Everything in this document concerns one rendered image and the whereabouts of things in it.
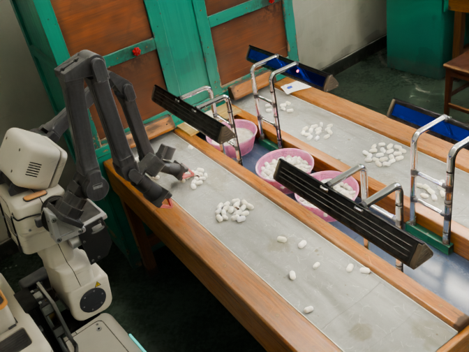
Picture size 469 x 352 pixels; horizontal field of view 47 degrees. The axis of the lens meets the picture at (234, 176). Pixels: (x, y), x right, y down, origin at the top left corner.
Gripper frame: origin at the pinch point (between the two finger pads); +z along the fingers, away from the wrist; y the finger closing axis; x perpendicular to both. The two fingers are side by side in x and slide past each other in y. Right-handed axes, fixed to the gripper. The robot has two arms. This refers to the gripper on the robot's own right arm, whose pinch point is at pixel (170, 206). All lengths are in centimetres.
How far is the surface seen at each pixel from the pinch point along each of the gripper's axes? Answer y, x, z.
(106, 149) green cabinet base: 92, -5, 23
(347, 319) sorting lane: -65, -5, 31
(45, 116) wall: 173, -1, 26
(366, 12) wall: 173, -252, 193
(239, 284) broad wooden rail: -28.9, 7.0, 22.4
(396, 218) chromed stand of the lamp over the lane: -64, -40, 22
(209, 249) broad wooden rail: -5.7, 3.7, 24.1
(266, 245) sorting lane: -18.8, -11.0, 34.4
